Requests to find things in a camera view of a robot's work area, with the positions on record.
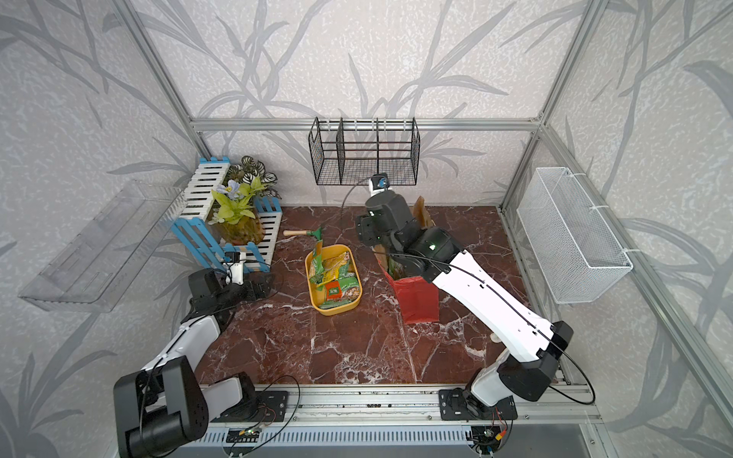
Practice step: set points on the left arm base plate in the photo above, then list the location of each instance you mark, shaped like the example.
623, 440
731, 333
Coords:
266, 407

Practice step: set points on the green condiment packet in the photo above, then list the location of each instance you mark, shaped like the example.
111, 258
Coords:
396, 270

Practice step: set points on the white wire basket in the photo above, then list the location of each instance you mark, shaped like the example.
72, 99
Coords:
578, 255

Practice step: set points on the potted artificial plant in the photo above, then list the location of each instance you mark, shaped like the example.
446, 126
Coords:
234, 214

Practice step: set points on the blue white wooden crate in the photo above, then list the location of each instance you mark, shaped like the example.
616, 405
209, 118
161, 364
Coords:
203, 241

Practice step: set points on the yellow plastic tray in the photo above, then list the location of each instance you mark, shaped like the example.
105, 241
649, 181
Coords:
327, 252

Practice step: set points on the orange soup packet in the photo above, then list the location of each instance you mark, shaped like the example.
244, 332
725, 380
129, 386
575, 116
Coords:
335, 280

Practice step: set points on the black wire basket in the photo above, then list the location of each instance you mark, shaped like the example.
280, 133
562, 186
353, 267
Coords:
346, 152

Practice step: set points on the clear acrylic shelf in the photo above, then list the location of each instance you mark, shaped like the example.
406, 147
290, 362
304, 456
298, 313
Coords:
92, 273

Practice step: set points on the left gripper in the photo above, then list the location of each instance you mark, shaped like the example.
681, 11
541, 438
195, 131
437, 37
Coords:
261, 290

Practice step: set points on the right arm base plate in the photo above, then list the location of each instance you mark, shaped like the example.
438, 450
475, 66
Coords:
460, 405

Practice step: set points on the small green rake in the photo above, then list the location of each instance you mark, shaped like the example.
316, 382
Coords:
317, 234

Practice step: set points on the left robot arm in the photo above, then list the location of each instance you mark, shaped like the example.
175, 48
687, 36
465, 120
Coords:
163, 406

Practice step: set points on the red paper bag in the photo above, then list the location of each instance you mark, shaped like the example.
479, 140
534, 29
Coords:
418, 300

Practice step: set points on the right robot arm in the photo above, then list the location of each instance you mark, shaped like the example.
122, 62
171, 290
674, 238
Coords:
533, 345

